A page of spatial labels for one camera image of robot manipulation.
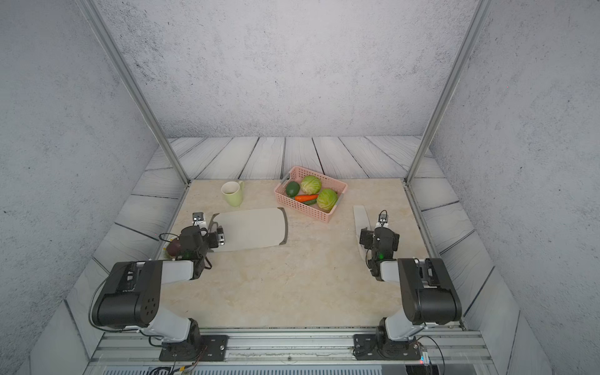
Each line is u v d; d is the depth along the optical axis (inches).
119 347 29.7
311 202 42.9
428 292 18.0
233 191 41.2
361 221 41.4
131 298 18.1
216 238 34.0
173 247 35.6
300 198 43.3
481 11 27.6
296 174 46.7
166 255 35.8
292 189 45.1
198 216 32.0
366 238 34.1
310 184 43.5
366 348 28.5
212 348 28.8
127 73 32.9
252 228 43.9
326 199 41.1
